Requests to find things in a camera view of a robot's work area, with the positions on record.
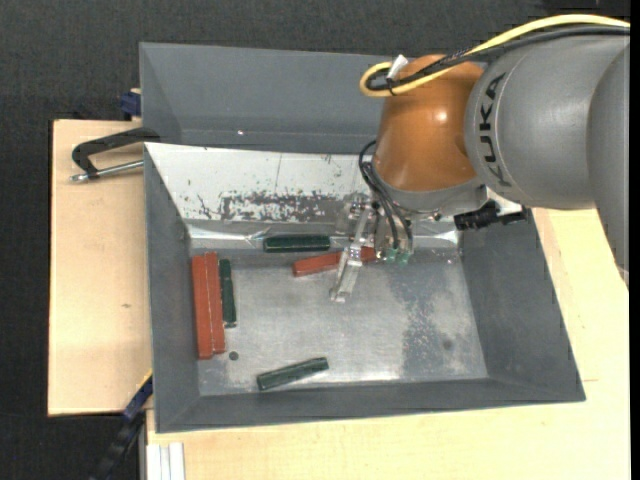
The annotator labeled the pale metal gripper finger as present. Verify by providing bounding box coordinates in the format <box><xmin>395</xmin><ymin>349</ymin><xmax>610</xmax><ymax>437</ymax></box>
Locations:
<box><xmin>328</xmin><ymin>248</ymin><xmax>357</xmax><ymax>303</ymax></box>
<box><xmin>341</xmin><ymin>249</ymin><xmax>365</xmax><ymax>303</ymax></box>

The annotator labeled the red-brown flat block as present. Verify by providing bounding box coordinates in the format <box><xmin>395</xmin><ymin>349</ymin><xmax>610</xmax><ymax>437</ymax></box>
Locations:
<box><xmin>291</xmin><ymin>246</ymin><xmax>379</xmax><ymax>278</ymax></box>
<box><xmin>204</xmin><ymin>251</ymin><xmax>227</xmax><ymax>356</ymax></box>
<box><xmin>191</xmin><ymin>254</ymin><xmax>214</xmax><ymax>361</ymax></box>

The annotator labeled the grey metal bin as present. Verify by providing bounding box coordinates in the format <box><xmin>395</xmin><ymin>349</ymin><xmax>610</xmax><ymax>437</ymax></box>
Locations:
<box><xmin>138</xmin><ymin>41</ymin><xmax>587</xmax><ymax>434</ymax></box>

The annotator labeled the dark green flat block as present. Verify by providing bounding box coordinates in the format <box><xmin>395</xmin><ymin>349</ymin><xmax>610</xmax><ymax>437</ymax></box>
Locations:
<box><xmin>218</xmin><ymin>258</ymin><xmax>238</xmax><ymax>329</ymax></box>
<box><xmin>255</xmin><ymin>356</ymin><xmax>331</xmax><ymax>393</ymax></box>
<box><xmin>262</xmin><ymin>234</ymin><xmax>333</xmax><ymax>254</ymax></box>

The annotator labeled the pale wood flat board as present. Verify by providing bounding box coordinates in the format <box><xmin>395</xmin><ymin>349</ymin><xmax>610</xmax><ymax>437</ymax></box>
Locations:
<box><xmin>47</xmin><ymin>118</ymin><xmax>154</xmax><ymax>417</ymax></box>

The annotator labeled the black cylinder on white bracket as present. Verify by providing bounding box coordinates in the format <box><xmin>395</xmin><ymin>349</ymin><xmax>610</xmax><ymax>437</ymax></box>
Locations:
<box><xmin>453</xmin><ymin>198</ymin><xmax>529</xmax><ymax>232</ymax></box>

